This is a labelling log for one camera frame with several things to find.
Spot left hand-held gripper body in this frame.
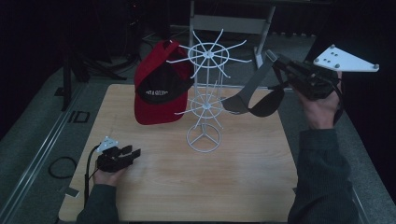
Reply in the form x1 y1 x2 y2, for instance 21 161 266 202
95 135 132 174

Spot white wire hat rack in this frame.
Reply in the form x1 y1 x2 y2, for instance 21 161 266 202
165 28 253 154

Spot left hand-held gripper black cable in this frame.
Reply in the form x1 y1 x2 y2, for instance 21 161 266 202
83 144 103 209

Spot grey baseball cap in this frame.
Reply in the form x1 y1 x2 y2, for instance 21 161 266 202
220 49 287 119

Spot hand-held gripper black cable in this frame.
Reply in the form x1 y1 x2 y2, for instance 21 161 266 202
332 82 346 126
83 144 103 209

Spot right hand-held gripper black cable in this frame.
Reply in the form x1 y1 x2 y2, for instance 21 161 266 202
332 82 346 126

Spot white desk frame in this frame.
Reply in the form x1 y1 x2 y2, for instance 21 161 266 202
185 0 277 70

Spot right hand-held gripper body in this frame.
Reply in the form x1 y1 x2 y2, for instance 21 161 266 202
284 43 380 102

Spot black rectangular floor frame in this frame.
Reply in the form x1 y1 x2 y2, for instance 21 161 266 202
67 109 92 125

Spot person's right hand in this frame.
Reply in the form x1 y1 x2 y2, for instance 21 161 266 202
293 70 344 131

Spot black cable loop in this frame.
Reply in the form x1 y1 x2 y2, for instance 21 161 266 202
48 156 78 180

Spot red and black baseball cap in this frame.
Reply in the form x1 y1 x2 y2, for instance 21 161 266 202
133 38 196 126

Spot person's left hand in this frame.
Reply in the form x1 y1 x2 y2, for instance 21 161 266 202
92 164 129 188

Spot grey tape piece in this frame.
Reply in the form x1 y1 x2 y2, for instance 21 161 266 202
64 186 80 199

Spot metal floor rail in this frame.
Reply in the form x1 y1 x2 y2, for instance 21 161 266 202
351 183 375 224
0 83 90 224

